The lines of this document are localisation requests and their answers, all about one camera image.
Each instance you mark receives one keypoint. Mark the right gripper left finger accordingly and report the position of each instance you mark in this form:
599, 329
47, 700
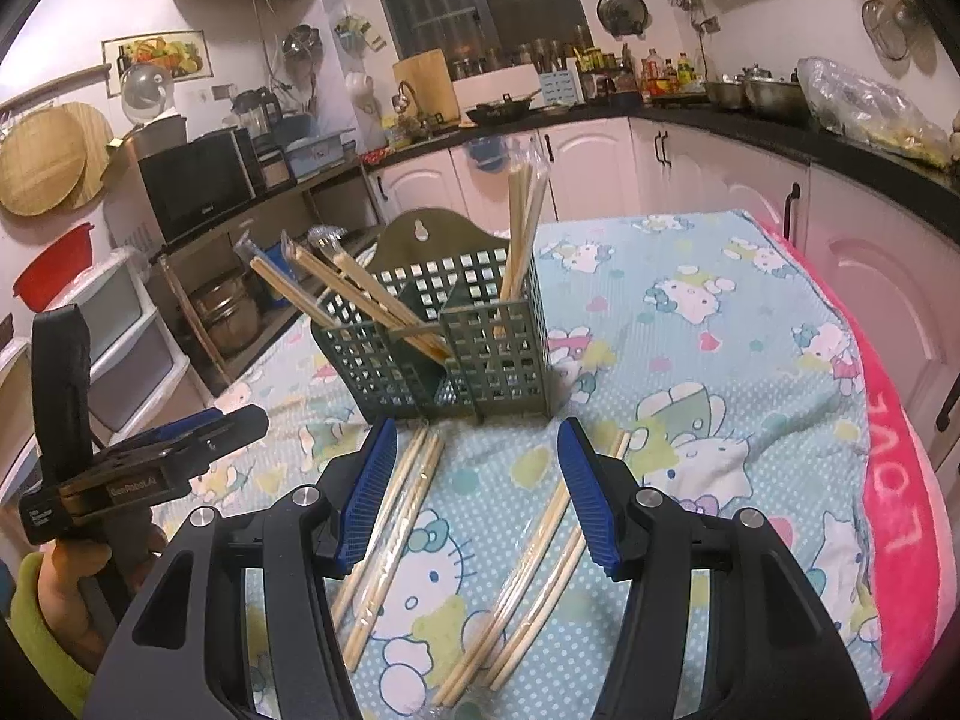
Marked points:
181, 649

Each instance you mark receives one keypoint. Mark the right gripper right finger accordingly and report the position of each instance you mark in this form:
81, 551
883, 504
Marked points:
772, 650

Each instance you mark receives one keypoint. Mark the chopstick pair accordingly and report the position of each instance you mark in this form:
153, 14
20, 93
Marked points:
289, 289
326, 239
525, 576
363, 591
352, 292
527, 187

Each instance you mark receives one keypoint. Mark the green sleeve forearm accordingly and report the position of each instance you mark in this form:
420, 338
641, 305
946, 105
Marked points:
67, 680

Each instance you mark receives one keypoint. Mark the dark kitchen window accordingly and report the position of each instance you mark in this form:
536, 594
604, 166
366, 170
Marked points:
480, 0

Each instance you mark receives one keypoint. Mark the left hand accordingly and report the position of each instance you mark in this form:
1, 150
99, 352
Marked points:
61, 603

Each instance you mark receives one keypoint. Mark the plastic drawer tower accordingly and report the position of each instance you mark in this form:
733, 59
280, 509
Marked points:
135, 366

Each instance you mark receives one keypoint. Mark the pink towel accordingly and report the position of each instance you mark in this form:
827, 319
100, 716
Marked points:
913, 575

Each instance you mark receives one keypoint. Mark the stacked steel pots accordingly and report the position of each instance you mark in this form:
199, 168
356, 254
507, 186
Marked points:
228, 312

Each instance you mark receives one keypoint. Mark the red plastic basin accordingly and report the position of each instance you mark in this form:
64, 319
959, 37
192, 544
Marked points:
59, 264

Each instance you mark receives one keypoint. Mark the wooden shelf rack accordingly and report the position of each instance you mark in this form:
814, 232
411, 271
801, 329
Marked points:
339, 196

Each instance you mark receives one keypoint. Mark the hello kitty tablecloth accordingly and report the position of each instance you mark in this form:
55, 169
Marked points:
733, 381

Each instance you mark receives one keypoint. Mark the black microwave oven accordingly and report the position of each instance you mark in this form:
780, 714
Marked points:
192, 183

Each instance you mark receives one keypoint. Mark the round bamboo board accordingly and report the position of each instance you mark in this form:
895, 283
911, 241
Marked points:
53, 159

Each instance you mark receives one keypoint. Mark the green plastic utensil caddy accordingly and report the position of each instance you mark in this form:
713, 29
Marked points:
475, 356

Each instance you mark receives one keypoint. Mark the blender jug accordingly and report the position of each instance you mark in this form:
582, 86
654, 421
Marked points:
257, 110

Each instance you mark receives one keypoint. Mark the fruit picture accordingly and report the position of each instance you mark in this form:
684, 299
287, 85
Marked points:
183, 54

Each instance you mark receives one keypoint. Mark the wooden cutting board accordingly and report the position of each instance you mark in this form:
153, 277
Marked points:
428, 75

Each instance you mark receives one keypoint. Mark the black wok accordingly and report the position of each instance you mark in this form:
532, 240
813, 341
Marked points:
503, 111

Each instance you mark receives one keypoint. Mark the plastic bag of food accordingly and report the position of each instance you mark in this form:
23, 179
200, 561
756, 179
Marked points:
872, 113

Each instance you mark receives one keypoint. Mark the steel pot on counter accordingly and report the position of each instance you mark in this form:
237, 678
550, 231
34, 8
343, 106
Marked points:
762, 93

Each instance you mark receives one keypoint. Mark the oil bottles group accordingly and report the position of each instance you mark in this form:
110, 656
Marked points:
662, 75

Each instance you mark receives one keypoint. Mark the blue knife block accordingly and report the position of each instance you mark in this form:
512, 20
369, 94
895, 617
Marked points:
560, 88

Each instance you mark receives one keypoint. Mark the hanging strainer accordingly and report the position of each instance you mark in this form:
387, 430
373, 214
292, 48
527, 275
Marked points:
886, 36

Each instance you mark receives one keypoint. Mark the hanging pot lid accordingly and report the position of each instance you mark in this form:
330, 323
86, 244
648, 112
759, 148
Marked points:
621, 18

